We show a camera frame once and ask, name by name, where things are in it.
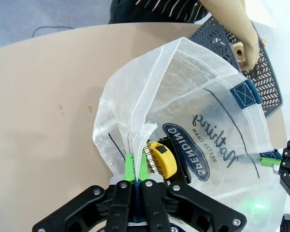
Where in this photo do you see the black floor cable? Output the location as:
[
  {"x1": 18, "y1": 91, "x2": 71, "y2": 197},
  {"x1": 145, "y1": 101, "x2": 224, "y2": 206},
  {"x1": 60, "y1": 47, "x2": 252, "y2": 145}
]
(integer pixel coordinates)
[{"x1": 32, "y1": 25, "x2": 74, "y2": 38}]

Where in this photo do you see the person's left hand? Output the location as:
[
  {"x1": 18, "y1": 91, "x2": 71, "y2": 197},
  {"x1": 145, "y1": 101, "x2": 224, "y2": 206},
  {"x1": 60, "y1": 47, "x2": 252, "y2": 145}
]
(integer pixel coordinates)
[{"x1": 243, "y1": 41, "x2": 261, "y2": 71}]

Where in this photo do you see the dark grey plastic basket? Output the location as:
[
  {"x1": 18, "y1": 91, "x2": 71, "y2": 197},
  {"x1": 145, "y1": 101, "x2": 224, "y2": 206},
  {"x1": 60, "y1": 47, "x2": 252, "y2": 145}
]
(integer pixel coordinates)
[{"x1": 188, "y1": 15, "x2": 284, "y2": 118}]

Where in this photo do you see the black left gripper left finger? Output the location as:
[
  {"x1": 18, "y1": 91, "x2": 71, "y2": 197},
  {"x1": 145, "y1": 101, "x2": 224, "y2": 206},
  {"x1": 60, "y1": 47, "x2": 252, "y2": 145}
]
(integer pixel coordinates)
[{"x1": 32, "y1": 153, "x2": 136, "y2": 232}]

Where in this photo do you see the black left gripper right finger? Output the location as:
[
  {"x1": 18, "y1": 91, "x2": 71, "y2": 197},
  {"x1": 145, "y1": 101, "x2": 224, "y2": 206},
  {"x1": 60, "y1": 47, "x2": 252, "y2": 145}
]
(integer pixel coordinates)
[{"x1": 138, "y1": 153, "x2": 247, "y2": 232}]

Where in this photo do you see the yellow tape measure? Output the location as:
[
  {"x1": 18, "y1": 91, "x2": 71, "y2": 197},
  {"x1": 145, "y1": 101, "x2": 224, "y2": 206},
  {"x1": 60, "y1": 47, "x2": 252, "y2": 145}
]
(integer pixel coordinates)
[{"x1": 147, "y1": 141, "x2": 177, "y2": 180}]

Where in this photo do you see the orange white tape roll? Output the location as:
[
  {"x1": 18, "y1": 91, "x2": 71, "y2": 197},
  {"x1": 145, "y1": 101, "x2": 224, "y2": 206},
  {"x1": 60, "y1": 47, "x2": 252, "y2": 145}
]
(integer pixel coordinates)
[{"x1": 232, "y1": 42, "x2": 247, "y2": 71}]

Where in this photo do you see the translucent white shopping bag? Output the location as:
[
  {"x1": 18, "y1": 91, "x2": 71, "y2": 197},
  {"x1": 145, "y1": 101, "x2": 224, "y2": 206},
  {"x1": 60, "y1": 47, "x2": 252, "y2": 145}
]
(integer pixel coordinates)
[{"x1": 92, "y1": 36, "x2": 290, "y2": 232}]

